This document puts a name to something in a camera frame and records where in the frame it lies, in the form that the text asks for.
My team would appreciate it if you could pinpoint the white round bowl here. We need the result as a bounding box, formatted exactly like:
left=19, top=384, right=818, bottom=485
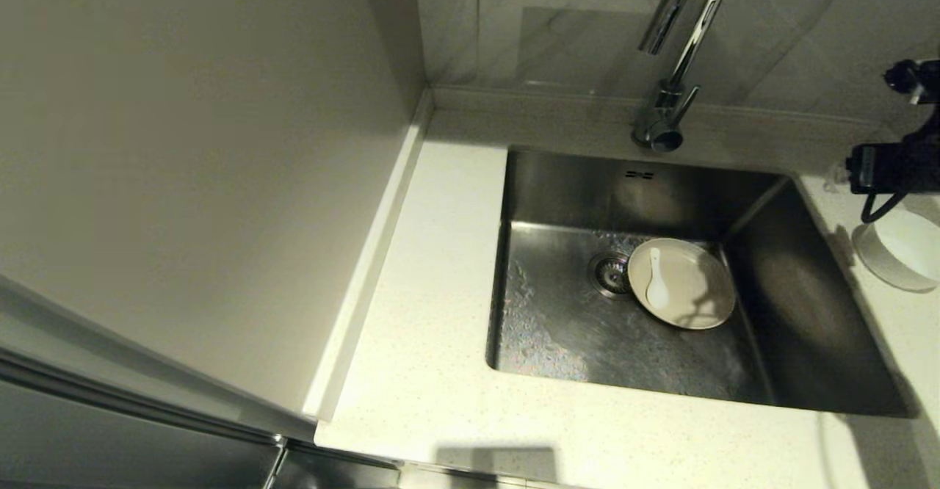
left=856, top=206, right=940, bottom=292

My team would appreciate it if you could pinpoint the cream round plate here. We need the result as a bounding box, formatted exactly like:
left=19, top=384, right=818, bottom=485
left=627, top=237, right=737, bottom=330

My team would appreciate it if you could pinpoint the white ceramic spoon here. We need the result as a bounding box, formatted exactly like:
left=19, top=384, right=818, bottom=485
left=646, top=247, right=670, bottom=311

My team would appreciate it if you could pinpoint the stainless steel sink basin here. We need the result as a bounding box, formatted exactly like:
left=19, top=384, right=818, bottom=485
left=485, top=145, right=911, bottom=418

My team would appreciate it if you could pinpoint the chrome gooseneck faucet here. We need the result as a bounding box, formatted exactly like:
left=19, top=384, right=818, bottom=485
left=630, top=0, right=737, bottom=154

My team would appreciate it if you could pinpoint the round metal drain strainer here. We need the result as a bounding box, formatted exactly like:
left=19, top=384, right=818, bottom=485
left=588, top=252, right=632, bottom=299

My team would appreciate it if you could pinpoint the grey metal cabinet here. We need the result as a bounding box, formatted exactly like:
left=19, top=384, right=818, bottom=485
left=0, top=275, right=402, bottom=489

